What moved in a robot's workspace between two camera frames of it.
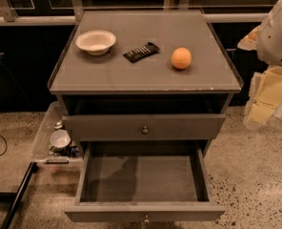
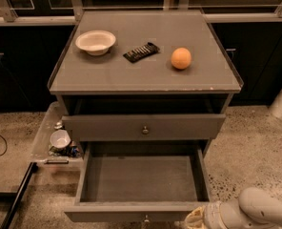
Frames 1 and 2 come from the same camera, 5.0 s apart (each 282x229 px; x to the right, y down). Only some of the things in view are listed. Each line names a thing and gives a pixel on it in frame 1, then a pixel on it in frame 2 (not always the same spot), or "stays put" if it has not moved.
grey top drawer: [144, 127] stays put
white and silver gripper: [275, 38] to [211, 214]
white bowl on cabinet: [95, 43] stays put
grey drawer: [143, 181] stays put
